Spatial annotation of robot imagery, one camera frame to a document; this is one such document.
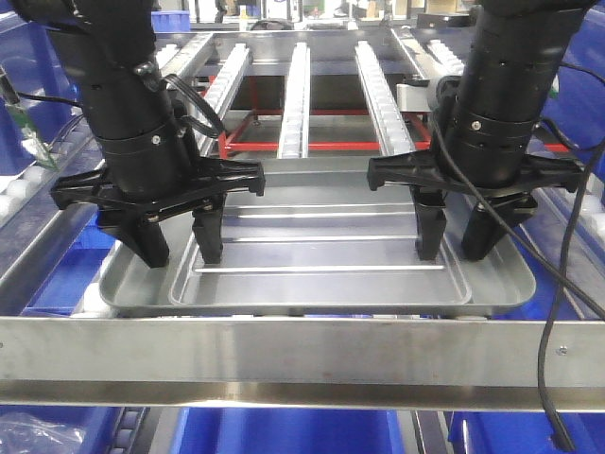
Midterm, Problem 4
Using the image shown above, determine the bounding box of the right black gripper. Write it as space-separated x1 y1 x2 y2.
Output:
366 149 587 262

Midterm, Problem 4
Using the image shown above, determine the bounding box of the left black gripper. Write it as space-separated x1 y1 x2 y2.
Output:
50 158 266 269

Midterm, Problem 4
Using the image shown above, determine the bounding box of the silver metal tray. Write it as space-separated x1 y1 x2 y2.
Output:
99 157 536 317

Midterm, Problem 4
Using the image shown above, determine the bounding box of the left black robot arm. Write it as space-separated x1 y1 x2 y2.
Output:
12 1 265 268

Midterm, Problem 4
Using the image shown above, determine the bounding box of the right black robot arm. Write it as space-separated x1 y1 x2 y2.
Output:
367 1 591 261

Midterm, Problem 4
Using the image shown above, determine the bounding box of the blue bin below tray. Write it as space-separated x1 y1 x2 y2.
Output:
170 408 405 453

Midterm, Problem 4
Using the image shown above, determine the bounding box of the roller track left of divider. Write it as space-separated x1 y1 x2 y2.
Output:
354 41 416 156

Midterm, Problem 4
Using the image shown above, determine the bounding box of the roller track of divider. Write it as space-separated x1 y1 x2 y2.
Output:
354 41 416 156
427 39 465 76

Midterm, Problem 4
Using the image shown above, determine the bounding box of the roller track right of divider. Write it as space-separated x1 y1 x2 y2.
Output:
427 39 465 76

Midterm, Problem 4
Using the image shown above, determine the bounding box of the large blue bin right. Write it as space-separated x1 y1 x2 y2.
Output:
543 1 604 148

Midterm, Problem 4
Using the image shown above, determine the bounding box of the green circuit board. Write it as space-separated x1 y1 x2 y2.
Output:
1 67 58 170

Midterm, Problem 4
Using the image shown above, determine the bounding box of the small blue background bin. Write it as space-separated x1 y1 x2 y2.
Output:
151 10 191 33

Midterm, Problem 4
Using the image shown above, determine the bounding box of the red metal frame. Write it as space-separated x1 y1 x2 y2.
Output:
202 75 573 162

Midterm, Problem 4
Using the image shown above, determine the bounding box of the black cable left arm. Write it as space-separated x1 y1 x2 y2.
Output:
134 61 226 139

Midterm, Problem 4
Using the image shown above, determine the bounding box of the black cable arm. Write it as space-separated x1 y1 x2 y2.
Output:
432 61 605 451
134 61 226 139

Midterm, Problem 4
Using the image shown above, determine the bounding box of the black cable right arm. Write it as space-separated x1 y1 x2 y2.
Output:
432 61 605 451

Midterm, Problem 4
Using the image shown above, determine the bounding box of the steel divider rail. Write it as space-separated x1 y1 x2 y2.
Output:
390 28 430 87

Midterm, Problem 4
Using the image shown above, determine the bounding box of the steel front cross rail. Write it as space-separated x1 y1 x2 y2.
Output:
0 315 605 413

